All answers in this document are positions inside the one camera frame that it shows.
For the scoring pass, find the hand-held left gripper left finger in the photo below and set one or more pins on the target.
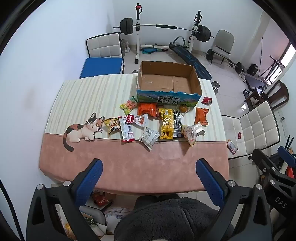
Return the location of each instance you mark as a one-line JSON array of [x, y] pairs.
[[90, 180]]

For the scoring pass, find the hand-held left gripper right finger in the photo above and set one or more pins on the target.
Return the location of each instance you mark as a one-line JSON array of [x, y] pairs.
[[210, 183]]

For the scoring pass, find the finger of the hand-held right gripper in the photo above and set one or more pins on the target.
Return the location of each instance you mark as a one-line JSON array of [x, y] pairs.
[[263, 160], [286, 155]]

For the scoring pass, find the clear pastry packet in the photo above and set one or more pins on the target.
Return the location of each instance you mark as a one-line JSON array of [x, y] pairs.
[[189, 135]]

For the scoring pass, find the yellow panda snack packet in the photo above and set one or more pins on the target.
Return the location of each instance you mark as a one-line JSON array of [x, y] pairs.
[[111, 125]]

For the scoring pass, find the long red white packet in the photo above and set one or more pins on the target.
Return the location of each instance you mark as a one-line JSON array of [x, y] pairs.
[[126, 132]]

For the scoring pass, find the orange snack packet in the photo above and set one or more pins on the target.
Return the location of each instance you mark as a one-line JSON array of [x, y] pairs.
[[146, 110], [201, 115]]

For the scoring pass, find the black snack bag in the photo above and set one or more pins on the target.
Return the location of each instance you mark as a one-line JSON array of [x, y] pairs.
[[177, 122]]

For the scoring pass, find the yellow snack bag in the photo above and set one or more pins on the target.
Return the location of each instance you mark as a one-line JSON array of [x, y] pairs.
[[167, 125]]

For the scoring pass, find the white grey snack packet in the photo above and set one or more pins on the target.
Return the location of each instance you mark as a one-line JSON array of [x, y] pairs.
[[149, 138]]

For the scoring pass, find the small red label packet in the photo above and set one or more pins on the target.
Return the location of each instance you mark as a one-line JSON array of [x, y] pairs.
[[130, 119]]

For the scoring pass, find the white red printed packet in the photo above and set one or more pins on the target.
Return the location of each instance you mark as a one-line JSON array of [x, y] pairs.
[[141, 120]]

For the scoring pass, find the orange jelly cup packet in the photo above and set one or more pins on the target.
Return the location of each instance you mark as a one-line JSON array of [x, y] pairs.
[[183, 108]]

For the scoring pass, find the small dark red packet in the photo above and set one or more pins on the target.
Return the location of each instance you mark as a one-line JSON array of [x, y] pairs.
[[206, 101]]

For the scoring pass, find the colourful candy bag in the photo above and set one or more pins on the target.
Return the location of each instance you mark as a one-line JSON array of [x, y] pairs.
[[128, 105]]

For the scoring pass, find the brown pastry packet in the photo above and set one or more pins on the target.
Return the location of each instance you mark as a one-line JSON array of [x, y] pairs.
[[158, 113]]

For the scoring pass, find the printed cardboard box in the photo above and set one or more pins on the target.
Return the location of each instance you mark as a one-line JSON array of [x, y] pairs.
[[167, 81]]

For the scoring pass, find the red bag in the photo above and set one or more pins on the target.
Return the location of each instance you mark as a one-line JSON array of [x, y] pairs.
[[100, 199]]

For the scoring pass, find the white padded chair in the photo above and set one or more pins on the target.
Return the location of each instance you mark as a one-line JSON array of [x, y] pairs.
[[104, 45], [256, 129]]

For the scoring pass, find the pink white packet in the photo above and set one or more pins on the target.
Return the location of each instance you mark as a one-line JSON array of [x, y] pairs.
[[232, 146]]

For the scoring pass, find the small red box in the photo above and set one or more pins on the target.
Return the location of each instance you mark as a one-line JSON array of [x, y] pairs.
[[239, 134]]

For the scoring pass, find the person's dark fleece garment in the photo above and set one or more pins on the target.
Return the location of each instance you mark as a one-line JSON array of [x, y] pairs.
[[166, 220]]

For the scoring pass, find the dark wooden chair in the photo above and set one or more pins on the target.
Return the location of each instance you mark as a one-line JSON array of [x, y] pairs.
[[277, 92]]

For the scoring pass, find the black treadmill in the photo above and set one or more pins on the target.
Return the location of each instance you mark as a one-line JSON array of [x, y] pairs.
[[254, 80]]

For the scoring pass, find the metal dumbbell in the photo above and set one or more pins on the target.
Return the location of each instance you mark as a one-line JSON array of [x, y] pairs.
[[217, 89], [215, 83]]

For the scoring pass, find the black speaker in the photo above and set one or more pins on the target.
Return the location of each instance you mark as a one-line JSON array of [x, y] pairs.
[[252, 69]]

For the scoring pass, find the black pole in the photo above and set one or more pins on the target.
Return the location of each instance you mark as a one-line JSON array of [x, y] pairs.
[[261, 55]]

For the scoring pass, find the short barbell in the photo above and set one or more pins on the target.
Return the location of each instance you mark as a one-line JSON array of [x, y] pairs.
[[229, 60]]

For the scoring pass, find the blue cushion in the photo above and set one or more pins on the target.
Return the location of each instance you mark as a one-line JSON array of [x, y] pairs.
[[101, 67]]

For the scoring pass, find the black sit-up bench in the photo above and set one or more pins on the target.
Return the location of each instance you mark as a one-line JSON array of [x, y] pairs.
[[192, 60]]

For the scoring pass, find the grey folding chair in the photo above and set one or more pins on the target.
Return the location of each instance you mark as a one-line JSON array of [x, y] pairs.
[[223, 41]]

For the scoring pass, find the blue twist disc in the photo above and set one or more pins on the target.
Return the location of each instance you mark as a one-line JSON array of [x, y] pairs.
[[149, 50]]

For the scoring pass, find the white squat rack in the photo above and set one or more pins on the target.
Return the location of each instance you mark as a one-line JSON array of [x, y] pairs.
[[138, 34]]

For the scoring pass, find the long barbell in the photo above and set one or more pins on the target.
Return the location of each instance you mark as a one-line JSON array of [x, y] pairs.
[[161, 26]]

